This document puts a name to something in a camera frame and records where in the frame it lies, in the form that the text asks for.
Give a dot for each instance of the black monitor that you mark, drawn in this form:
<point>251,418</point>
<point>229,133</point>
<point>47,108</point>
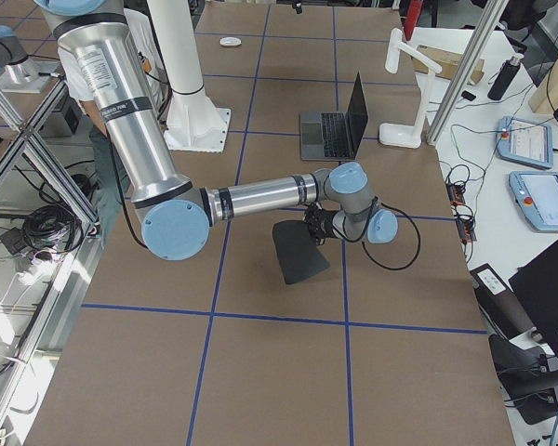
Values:
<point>536,287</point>

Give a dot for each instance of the blue teach pendant lower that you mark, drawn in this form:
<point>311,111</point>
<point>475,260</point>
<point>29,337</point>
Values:
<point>536,194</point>

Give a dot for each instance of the black mouse pad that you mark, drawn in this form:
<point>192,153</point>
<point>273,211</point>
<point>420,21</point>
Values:
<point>298,256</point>

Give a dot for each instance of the black water bottle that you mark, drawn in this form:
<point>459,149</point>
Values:
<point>508,71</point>

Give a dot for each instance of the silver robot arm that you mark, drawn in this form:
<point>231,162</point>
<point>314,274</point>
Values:
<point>175,216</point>
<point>19,72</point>

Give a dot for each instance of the aluminium frame post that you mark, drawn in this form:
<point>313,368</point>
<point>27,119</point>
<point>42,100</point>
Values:
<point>473,51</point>

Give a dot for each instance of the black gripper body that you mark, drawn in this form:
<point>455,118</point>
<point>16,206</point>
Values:
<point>324,225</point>

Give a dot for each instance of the white computer mouse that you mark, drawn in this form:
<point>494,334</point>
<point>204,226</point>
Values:
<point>230,41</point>

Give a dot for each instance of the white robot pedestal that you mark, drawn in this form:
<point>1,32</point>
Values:
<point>193,122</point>

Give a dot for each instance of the white desk lamp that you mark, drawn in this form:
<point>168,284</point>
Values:
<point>402,133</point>

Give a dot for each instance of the cardboard box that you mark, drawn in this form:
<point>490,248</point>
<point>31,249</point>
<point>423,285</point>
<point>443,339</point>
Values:
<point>449,62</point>

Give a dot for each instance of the blue teach pendant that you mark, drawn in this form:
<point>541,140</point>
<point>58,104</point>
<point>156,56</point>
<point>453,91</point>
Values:
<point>524,142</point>
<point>536,194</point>

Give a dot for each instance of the blue teach pendant upper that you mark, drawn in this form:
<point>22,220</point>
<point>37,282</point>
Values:
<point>524,142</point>

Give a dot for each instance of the grey laptop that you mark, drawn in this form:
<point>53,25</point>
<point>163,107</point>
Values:
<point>334,136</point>

